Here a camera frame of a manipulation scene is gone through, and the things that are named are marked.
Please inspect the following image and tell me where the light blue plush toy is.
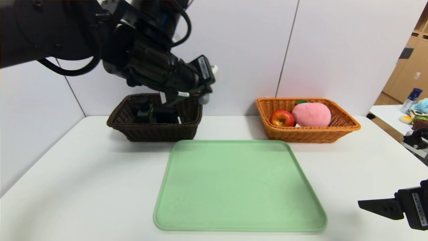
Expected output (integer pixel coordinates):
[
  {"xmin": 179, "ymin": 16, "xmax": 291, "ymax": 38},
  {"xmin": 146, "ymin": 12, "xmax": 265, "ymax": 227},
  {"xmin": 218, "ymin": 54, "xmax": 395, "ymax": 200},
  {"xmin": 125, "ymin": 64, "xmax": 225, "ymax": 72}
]
[{"xmin": 410, "ymin": 99, "xmax": 428, "ymax": 114}]

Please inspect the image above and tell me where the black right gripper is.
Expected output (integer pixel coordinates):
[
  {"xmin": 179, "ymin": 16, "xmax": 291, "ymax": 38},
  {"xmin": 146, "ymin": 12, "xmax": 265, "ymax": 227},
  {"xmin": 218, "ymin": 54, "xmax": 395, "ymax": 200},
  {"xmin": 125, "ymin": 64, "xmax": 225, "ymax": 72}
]
[{"xmin": 357, "ymin": 179, "xmax": 428, "ymax": 231}]

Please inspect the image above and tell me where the wooden cabinet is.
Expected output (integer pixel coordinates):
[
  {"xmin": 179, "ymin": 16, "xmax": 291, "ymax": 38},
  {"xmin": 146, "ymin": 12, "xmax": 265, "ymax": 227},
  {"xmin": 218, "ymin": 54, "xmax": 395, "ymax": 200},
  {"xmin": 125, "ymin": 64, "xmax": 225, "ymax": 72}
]
[{"xmin": 373, "ymin": 3, "xmax": 428, "ymax": 106}]

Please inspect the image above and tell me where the pink plush peach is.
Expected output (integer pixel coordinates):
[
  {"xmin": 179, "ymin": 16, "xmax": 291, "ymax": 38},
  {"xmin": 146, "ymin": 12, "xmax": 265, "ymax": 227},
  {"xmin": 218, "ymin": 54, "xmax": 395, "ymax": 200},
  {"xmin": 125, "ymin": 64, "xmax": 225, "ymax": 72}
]
[{"xmin": 292, "ymin": 99, "xmax": 332, "ymax": 127}]

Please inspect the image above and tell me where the clear bottle blue cap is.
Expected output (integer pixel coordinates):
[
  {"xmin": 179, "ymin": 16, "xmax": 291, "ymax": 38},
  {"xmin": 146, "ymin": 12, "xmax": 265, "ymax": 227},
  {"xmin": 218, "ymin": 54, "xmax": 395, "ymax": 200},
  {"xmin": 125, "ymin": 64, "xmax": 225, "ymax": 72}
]
[{"xmin": 400, "ymin": 88, "xmax": 422, "ymax": 114}]

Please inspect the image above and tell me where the red apple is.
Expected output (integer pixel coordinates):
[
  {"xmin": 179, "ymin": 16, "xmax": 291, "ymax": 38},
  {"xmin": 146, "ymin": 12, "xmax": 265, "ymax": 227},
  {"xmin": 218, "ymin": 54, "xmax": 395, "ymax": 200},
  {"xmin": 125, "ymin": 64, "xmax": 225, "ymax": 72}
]
[{"xmin": 270, "ymin": 110, "xmax": 295, "ymax": 127}]

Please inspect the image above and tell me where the dark grey wall plate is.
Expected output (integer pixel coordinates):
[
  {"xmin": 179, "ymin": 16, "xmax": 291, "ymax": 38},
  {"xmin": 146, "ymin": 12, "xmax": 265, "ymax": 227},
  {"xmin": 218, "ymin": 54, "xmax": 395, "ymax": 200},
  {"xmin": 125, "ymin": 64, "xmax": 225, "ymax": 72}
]
[{"xmin": 399, "ymin": 47, "xmax": 415, "ymax": 60}]

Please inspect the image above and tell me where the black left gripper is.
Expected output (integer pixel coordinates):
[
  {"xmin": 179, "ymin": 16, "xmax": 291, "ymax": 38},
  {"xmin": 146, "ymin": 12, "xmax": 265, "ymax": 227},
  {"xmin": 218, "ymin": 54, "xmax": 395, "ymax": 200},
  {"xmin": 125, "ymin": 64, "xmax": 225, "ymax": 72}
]
[{"xmin": 176, "ymin": 55, "xmax": 219, "ymax": 91}]

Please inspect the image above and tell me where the white peeler grey handle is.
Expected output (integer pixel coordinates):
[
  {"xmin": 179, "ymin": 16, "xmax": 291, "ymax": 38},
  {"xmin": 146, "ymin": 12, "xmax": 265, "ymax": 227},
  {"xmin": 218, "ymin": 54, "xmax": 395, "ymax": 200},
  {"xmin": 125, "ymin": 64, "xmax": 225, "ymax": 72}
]
[{"xmin": 199, "ymin": 64, "xmax": 219, "ymax": 105}]

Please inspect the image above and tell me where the white side table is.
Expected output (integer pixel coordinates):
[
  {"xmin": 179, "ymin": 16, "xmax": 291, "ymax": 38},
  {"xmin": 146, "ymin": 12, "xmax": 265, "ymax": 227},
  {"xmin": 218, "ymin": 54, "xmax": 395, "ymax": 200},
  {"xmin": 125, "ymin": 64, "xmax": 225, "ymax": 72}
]
[{"xmin": 369, "ymin": 105, "xmax": 428, "ymax": 159}]

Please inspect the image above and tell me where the dark pump bottle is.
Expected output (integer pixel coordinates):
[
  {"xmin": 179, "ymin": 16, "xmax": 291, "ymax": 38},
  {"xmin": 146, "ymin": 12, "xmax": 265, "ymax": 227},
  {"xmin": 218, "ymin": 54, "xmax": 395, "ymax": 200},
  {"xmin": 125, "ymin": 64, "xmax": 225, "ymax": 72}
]
[{"xmin": 135, "ymin": 96, "xmax": 155, "ymax": 124}]

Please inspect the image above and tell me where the orange wicker basket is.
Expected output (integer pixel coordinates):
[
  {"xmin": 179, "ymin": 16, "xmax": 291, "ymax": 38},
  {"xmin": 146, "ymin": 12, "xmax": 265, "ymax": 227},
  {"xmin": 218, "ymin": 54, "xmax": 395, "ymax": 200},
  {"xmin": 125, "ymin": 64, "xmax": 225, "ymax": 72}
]
[{"xmin": 256, "ymin": 97, "xmax": 361, "ymax": 144}]

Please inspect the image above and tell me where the dark brown wicker basket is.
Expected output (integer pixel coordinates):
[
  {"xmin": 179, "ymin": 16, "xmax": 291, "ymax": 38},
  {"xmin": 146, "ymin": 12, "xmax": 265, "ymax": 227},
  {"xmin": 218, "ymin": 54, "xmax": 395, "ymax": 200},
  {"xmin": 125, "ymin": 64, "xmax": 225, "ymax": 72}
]
[{"xmin": 106, "ymin": 93, "xmax": 203, "ymax": 142}]

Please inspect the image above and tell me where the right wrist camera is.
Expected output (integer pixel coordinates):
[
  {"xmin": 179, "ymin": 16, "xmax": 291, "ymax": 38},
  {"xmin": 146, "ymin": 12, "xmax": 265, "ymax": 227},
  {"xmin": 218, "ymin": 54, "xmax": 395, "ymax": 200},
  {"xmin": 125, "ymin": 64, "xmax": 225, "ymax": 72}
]
[{"xmin": 402, "ymin": 128, "xmax": 428, "ymax": 155}]

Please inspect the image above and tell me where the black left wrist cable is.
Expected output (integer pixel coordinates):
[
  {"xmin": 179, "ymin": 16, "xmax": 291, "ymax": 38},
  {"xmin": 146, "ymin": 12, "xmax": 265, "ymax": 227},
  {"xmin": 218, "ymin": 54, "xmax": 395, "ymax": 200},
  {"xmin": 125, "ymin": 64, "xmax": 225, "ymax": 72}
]
[{"xmin": 36, "ymin": 0, "xmax": 193, "ymax": 98}]

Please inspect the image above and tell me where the light green plastic tray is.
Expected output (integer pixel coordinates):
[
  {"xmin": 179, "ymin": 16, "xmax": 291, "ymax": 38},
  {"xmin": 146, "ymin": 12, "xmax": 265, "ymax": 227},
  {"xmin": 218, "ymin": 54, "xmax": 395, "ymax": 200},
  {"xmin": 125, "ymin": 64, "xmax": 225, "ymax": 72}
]
[{"xmin": 153, "ymin": 140, "xmax": 328, "ymax": 232}]

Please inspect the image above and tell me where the black glasses case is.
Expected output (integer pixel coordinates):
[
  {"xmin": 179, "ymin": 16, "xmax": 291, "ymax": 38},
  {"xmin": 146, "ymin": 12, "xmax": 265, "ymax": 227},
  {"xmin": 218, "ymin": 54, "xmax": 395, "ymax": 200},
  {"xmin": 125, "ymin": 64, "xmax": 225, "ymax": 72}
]
[{"xmin": 155, "ymin": 106, "xmax": 179, "ymax": 124}]

